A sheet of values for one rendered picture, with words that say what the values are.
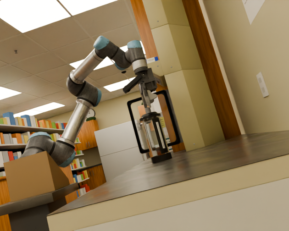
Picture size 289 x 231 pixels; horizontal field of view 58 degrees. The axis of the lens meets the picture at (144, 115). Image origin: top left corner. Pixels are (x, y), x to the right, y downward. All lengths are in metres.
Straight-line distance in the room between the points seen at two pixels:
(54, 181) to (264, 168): 1.05
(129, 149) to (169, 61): 5.09
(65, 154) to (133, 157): 5.04
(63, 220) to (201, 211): 0.26
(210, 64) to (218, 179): 1.54
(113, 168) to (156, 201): 6.18
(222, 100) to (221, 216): 1.49
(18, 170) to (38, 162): 0.11
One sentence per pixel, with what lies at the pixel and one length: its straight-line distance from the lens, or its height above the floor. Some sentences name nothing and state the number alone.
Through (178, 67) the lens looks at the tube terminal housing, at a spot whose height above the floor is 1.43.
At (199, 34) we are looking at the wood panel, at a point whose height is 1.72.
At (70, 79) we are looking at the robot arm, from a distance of 1.61.
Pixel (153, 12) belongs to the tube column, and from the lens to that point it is 1.73.
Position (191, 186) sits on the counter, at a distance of 0.50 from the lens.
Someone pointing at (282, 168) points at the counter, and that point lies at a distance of 0.53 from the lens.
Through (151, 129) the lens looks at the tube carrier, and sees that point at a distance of 1.25.
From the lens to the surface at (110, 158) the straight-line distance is 6.68.
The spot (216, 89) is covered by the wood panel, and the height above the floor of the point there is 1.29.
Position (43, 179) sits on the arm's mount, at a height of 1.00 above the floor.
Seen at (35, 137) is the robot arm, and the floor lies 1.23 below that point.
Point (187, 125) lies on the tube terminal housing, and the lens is 1.54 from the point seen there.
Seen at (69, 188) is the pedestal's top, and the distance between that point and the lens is 1.45.
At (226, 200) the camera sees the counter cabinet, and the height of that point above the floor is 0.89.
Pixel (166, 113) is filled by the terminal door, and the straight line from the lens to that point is 1.86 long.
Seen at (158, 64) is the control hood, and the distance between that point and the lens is 1.61.
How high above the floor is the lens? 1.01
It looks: 7 degrees up
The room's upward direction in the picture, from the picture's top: 15 degrees counter-clockwise
